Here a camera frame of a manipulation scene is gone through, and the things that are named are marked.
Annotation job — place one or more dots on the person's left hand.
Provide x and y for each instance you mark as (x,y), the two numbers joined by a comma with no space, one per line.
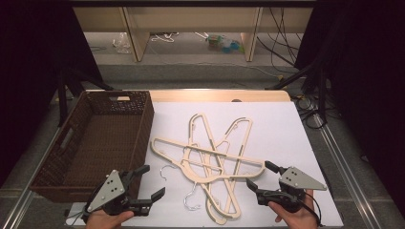
(105,221)

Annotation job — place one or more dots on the light wooden shelf unit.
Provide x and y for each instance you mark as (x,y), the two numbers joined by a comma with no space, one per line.
(191,19)

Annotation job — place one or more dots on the light wooden table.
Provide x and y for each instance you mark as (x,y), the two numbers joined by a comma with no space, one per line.
(216,95)

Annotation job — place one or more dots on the beige clothes hanger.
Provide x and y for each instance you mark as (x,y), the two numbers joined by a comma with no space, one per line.
(248,132)
(172,142)
(207,129)

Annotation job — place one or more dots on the colourful plastic toys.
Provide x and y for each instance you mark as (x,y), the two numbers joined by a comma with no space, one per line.
(224,44)

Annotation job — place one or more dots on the brown woven basket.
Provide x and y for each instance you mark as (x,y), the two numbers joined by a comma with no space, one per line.
(105,140)

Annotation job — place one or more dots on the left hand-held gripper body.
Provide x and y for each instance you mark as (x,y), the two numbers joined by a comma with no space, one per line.
(110,191)

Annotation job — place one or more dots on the white table sheet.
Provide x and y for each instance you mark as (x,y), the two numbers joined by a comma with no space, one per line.
(280,133)

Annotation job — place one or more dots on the black curtain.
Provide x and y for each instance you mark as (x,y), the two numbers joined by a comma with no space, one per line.
(369,70)
(28,63)

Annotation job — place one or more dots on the black metal stand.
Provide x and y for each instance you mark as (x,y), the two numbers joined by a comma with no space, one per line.
(321,89)
(62,95)

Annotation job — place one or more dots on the clear plastic bag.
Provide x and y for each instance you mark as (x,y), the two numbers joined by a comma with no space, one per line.
(121,43)

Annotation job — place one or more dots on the person's right hand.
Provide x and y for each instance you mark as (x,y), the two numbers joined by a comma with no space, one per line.
(299,221)

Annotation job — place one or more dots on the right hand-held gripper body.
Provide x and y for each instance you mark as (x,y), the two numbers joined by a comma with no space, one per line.
(299,179)

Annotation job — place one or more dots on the metal floor rail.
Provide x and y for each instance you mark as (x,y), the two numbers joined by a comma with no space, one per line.
(344,165)
(22,203)

